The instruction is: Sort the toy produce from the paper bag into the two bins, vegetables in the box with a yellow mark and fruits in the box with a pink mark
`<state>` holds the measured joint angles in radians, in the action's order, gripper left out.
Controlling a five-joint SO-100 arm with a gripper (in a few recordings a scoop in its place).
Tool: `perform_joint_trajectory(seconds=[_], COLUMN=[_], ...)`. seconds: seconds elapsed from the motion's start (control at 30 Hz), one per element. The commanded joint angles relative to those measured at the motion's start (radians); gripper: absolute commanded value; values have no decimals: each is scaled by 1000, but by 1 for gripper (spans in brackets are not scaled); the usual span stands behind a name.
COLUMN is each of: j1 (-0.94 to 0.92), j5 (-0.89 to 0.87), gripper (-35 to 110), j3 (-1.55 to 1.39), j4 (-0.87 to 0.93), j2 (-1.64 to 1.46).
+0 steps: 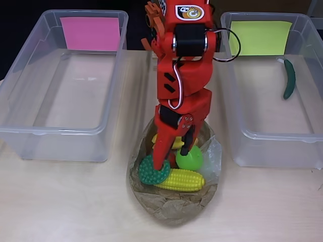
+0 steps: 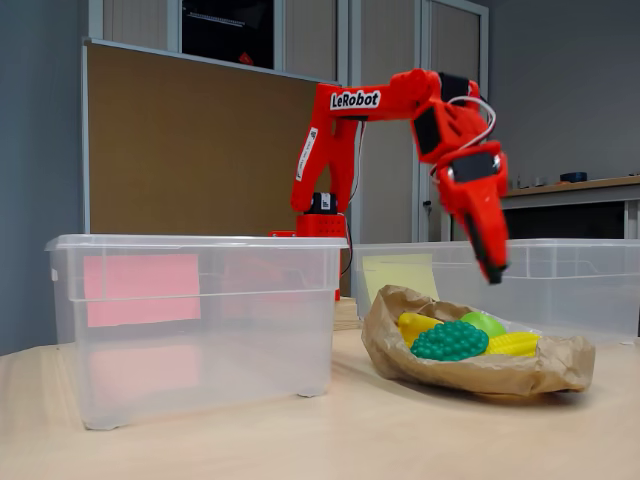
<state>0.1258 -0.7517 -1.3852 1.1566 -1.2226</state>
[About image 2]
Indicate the blue round item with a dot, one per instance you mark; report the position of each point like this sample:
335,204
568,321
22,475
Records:
573,177

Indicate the wooden base block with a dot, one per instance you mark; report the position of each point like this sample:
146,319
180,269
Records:
346,315

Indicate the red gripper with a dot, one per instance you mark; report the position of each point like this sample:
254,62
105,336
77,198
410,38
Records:
479,194

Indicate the red robot arm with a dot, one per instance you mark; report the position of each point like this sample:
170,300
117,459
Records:
400,95

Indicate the small white cup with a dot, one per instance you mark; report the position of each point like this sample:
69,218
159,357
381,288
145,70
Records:
540,181

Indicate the yellow paper note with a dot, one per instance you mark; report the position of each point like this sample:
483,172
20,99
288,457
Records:
400,272

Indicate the clear plastic bin pink note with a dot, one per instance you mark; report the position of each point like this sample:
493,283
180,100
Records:
225,360

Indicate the brown cork pin board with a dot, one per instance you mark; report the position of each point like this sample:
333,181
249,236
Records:
125,150

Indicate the yellow toy corn cob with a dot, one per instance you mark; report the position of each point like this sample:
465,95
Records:
517,344

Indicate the brown paper bag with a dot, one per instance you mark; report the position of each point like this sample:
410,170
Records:
450,375

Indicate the clear plastic bin yellow note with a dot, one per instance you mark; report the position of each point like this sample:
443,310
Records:
575,300

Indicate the pink paper note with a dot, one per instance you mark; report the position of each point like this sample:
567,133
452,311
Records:
140,290

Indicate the yellow toy banana bunch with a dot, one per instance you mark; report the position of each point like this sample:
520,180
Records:
412,325

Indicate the dark green bumpy toy vegetable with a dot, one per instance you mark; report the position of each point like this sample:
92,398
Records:
450,342

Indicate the sideboard with wooden top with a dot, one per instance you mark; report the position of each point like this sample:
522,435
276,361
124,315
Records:
575,220

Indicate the light green toy apple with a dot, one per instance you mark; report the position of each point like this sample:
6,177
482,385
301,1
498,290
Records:
487,324

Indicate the tall grey cabinet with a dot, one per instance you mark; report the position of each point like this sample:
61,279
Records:
385,40

